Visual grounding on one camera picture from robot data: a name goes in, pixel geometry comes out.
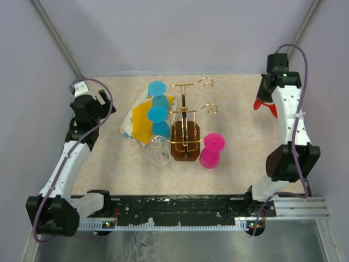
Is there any red wine glass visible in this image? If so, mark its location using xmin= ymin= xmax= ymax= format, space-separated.
xmin=253 ymin=98 xmax=278 ymax=118

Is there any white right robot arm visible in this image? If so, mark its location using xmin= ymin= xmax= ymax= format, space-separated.
xmin=243 ymin=53 xmax=321 ymax=216

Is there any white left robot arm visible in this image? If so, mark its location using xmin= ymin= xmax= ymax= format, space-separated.
xmin=26 ymin=78 xmax=116 ymax=243

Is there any blue front wine glass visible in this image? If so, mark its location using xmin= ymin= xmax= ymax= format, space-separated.
xmin=147 ymin=106 xmax=171 ymax=139

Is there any blue wine glass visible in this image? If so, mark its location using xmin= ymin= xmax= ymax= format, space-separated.
xmin=147 ymin=106 xmax=171 ymax=139
xmin=148 ymin=80 xmax=170 ymax=111

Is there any blue rear wine glass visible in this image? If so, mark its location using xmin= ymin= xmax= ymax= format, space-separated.
xmin=148 ymin=80 xmax=170 ymax=111

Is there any clear left wine glass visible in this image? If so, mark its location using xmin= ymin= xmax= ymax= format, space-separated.
xmin=148 ymin=135 xmax=169 ymax=165

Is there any magenta wine glass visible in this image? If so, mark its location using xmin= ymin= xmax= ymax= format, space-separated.
xmin=199 ymin=133 xmax=225 ymax=169

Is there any yellow white patterned cloth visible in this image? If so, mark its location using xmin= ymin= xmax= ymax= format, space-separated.
xmin=119 ymin=88 xmax=177 ymax=146

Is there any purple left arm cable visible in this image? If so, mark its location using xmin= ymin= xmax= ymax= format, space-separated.
xmin=32 ymin=78 xmax=114 ymax=244

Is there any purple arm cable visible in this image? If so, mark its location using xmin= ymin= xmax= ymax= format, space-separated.
xmin=250 ymin=44 xmax=310 ymax=237
xmin=32 ymin=78 xmax=114 ymax=244

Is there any gold wire wine glass rack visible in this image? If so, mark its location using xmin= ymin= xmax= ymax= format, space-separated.
xmin=165 ymin=78 xmax=218 ymax=162

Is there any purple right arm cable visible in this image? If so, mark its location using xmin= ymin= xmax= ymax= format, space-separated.
xmin=250 ymin=44 xmax=310 ymax=237

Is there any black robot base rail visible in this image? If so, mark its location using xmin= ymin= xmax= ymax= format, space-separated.
xmin=81 ymin=188 xmax=276 ymax=237

